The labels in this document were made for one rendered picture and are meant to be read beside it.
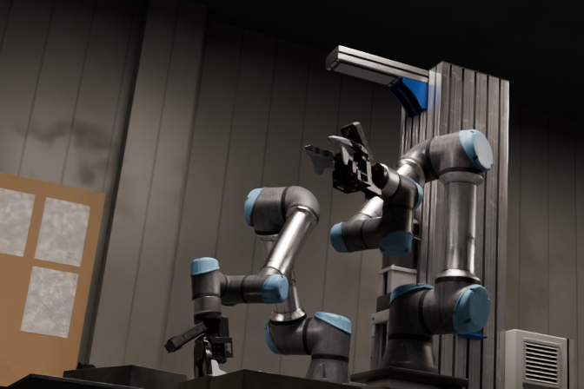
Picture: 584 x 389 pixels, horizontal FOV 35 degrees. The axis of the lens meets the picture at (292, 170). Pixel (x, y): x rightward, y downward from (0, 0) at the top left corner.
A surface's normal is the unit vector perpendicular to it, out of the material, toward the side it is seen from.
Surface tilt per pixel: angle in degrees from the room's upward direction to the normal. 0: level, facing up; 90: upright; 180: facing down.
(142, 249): 90
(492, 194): 90
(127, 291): 90
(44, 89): 90
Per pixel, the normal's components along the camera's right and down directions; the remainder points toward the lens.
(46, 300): 0.38, -0.28
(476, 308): 0.73, -0.04
